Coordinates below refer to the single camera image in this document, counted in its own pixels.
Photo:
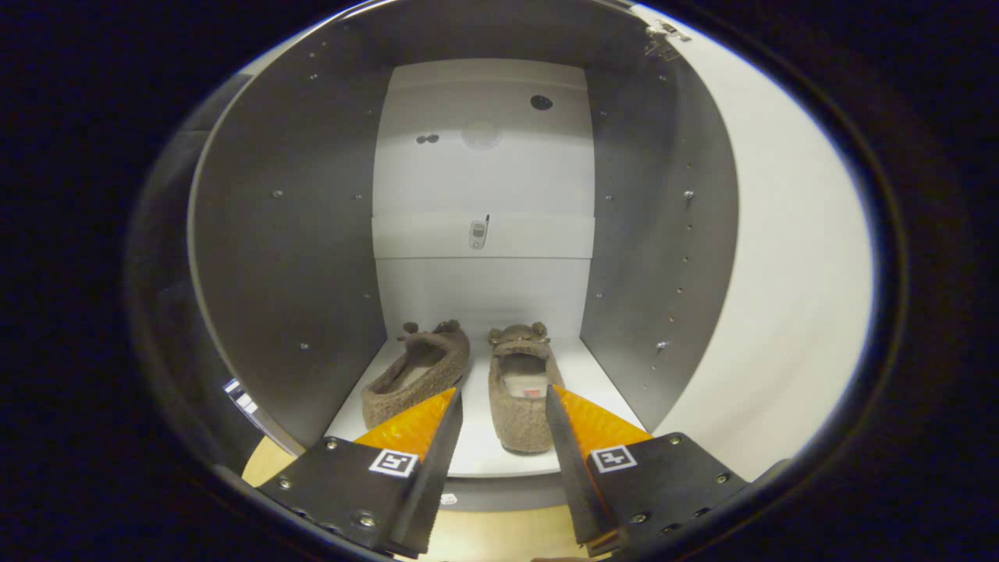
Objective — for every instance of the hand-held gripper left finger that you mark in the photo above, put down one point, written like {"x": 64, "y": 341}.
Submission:
{"x": 433, "y": 476}

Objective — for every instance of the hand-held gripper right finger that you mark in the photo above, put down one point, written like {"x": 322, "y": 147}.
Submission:
{"x": 574, "y": 476}

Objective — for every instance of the brown fuzzy shoe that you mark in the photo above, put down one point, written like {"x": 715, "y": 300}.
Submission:
{"x": 414, "y": 382}
{"x": 519, "y": 421}

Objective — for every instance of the grey shoe cabinet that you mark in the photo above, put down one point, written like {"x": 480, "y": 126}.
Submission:
{"x": 296, "y": 234}

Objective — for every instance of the white shoe cabinet door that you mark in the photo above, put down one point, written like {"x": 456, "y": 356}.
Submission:
{"x": 780, "y": 273}

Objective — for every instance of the metal door hinge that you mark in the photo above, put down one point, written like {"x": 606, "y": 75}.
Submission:
{"x": 663, "y": 39}

